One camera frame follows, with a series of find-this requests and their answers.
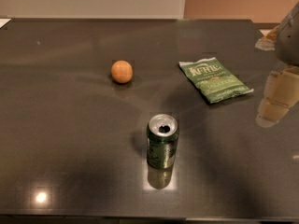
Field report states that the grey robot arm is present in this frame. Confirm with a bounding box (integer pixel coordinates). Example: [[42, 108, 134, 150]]
[[275, 2, 299, 66]]

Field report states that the white paper at table corner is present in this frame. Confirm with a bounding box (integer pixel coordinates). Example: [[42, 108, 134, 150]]
[[0, 19, 11, 29]]

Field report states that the green jalapeno chip bag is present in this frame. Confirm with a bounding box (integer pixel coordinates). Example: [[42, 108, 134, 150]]
[[179, 57, 253, 104]]

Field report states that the green soda can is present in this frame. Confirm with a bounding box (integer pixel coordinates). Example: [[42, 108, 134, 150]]
[[147, 114, 179, 169]]

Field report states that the orange round fruit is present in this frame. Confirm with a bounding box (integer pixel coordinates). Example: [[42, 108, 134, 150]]
[[111, 61, 133, 84]]

